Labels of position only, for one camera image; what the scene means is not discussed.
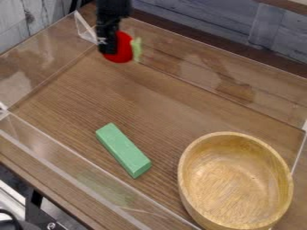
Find green rectangular block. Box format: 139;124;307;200
95;123;152;179

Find clear acrylic corner bracket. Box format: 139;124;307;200
75;11;97;44

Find black cable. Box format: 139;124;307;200
0;208;23;230

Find red plush fruit green leaf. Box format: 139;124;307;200
103;31;143;64

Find black table leg bracket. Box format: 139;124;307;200
25;190;67;230

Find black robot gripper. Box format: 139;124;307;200
96;0;132;55

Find wooden bowl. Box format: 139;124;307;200
177;131;293;230

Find clear acrylic tray walls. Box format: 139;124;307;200
0;13;307;230

